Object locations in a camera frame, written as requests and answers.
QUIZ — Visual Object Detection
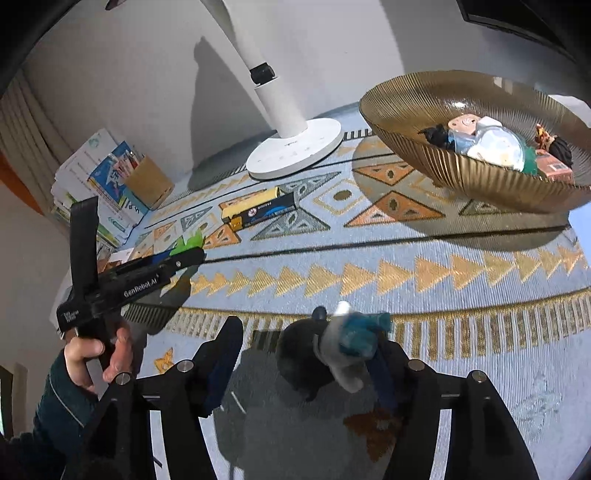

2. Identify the peach box with face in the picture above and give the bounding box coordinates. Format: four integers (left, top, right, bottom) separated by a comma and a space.
447, 114, 479, 136

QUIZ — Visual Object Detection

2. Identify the dark screen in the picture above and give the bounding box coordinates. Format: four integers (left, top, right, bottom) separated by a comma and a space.
456, 0, 591, 63

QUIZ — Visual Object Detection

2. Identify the patterned blue mat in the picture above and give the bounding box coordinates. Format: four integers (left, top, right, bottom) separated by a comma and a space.
92, 102, 591, 480

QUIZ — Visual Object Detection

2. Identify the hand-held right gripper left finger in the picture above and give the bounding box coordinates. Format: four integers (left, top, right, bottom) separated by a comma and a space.
78, 316, 245, 480

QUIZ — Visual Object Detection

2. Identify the gold ribbed bowl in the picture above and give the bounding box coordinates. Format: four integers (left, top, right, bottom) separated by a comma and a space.
359, 69, 591, 214

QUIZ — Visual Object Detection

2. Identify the pink box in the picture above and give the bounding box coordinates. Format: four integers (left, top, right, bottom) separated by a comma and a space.
537, 151, 574, 184

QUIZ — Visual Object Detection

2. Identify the white fan stand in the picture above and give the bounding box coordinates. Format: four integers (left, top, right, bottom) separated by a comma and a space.
203, 0, 345, 181

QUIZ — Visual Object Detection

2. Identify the cork pen holder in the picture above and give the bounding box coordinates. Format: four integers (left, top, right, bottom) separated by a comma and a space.
124, 154, 175, 212

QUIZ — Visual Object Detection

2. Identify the round clear package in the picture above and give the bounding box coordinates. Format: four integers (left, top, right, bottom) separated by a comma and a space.
464, 124, 528, 175

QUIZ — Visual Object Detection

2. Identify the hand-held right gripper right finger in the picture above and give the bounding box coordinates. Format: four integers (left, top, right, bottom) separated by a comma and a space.
365, 339, 541, 480

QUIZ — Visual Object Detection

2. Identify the white and teal plush toy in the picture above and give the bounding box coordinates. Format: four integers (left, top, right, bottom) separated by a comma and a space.
311, 301, 394, 394

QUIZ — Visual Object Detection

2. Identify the small colourful figurine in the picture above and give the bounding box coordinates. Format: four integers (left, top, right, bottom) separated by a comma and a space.
532, 124, 554, 151

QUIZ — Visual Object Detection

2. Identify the stack of books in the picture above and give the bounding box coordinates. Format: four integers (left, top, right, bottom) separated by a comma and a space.
50, 128, 149, 247

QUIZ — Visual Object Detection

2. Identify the yellow and black box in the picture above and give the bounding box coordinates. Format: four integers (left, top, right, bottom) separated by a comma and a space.
221, 187, 297, 232

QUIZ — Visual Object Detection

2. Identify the person's left forearm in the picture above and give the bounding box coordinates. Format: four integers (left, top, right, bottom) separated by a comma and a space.
0, 346, 101, 480

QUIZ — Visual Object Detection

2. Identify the person's left hand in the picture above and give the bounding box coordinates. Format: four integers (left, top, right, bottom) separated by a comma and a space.
64, 320, 136, 394

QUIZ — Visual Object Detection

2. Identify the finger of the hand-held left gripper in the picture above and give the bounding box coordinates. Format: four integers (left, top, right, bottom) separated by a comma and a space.
154, 248, 206, 288
121, 250, 179, 274

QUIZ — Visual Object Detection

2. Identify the beige curtain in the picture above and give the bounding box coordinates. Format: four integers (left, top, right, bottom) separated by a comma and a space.
0, 71, 77, 217

